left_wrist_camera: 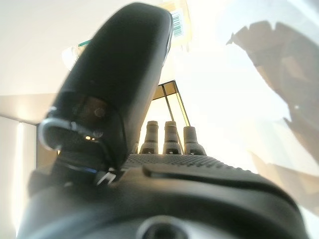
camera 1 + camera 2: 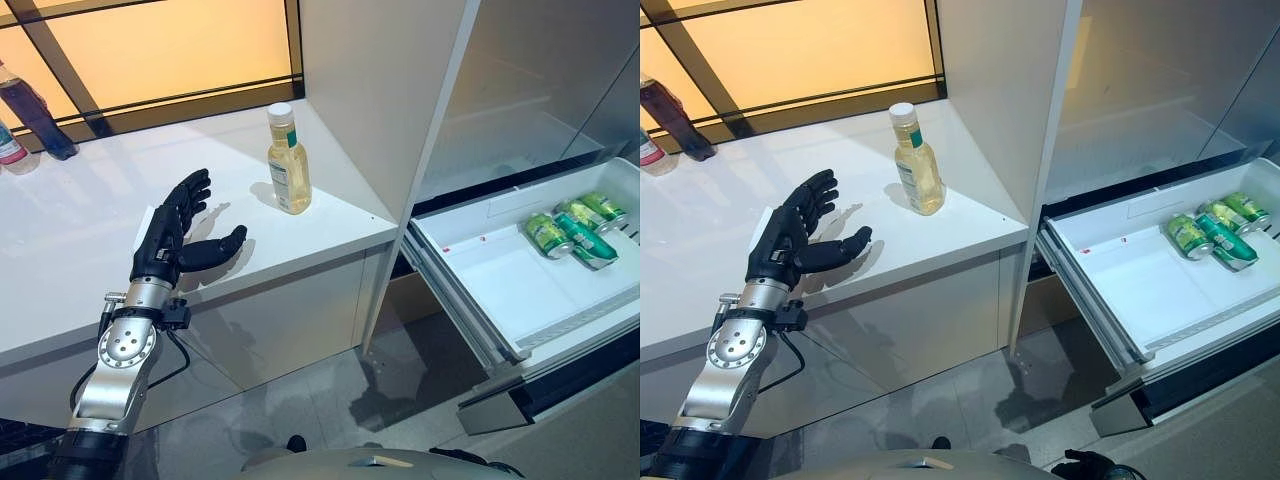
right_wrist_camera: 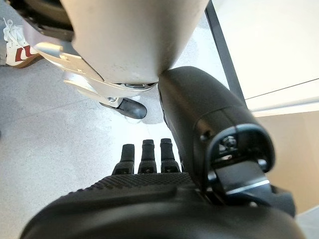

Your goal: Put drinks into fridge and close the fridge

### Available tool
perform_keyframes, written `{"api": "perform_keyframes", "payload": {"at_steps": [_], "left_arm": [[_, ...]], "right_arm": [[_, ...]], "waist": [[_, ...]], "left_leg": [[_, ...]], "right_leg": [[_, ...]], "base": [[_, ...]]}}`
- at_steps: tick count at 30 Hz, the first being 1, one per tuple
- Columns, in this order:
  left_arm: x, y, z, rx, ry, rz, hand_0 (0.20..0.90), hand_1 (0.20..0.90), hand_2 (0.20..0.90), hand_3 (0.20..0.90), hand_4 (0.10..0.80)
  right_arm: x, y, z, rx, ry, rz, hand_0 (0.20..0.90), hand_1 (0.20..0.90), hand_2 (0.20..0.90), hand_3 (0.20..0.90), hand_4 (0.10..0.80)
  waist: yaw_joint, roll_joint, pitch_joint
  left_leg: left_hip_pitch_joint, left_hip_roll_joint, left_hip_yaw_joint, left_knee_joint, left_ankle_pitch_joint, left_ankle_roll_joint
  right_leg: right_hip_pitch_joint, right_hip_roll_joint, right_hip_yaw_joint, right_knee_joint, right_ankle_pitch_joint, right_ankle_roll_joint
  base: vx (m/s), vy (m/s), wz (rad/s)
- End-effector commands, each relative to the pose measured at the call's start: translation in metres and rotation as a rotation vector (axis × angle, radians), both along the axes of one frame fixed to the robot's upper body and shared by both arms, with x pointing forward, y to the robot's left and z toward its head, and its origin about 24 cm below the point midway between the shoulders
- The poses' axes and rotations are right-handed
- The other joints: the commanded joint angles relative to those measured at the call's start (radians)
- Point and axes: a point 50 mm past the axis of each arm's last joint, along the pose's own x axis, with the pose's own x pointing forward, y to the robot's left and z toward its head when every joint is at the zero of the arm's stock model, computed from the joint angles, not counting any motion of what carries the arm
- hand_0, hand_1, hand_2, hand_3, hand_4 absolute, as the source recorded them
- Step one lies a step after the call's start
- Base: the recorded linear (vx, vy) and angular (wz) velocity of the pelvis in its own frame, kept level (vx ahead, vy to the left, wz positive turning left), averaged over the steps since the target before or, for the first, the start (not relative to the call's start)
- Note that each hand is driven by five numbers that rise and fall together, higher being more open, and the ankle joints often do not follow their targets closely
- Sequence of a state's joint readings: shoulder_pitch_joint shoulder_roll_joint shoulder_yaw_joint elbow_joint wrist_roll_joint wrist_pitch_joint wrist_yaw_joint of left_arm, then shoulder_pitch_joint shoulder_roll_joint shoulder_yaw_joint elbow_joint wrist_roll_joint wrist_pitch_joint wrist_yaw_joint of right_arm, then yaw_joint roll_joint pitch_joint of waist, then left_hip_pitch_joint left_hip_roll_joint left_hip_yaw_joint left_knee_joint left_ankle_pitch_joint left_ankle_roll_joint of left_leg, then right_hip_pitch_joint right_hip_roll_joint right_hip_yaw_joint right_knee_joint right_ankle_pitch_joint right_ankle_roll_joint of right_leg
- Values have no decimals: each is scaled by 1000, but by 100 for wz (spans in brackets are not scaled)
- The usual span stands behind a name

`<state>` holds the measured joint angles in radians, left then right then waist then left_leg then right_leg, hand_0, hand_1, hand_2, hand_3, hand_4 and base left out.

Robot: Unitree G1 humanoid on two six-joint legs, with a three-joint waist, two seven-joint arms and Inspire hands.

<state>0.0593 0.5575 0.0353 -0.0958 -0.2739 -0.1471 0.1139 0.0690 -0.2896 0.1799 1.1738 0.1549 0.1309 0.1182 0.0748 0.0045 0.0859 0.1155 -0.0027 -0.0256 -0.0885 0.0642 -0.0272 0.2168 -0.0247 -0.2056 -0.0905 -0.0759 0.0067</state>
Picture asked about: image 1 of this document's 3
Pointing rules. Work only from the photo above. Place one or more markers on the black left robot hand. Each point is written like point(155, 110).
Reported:
point(112, 74)

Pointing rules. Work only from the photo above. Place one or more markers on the clear yellow tea bottle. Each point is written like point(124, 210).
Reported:
point(178, 25)

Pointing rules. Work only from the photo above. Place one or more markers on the black framed frosted window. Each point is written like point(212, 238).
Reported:
point(160, 92)

